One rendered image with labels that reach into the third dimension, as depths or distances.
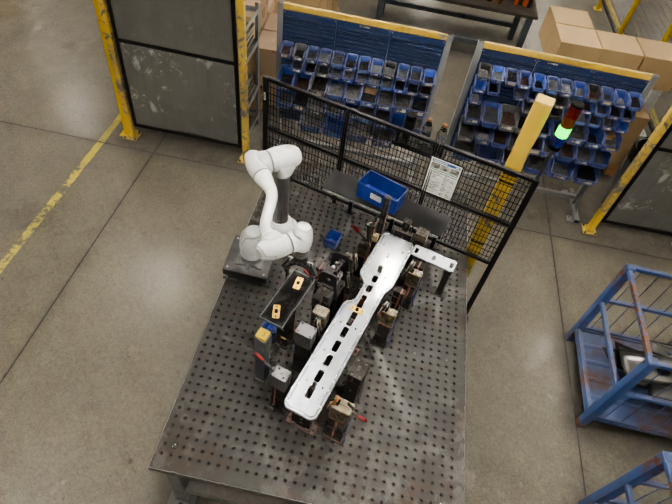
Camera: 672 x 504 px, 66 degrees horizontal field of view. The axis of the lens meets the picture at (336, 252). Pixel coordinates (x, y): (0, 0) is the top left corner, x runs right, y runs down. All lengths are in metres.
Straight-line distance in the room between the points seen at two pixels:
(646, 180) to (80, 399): 4.89
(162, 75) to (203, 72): 0.41
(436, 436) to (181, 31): 3.70
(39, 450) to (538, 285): 4.02
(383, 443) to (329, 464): 0.32
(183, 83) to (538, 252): 3.63
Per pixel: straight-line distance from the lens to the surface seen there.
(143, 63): 5.21
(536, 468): 4.06
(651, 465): 3.44
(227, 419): 3.00
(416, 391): 3.18
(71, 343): 4.25
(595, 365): 4.48
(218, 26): 4.70
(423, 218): 3.56
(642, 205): 5.61
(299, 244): 2.53
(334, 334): 2.91
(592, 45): 5.67
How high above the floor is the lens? 3.47
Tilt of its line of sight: 49 degrees down
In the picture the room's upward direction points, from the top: 10 degrees clockwise
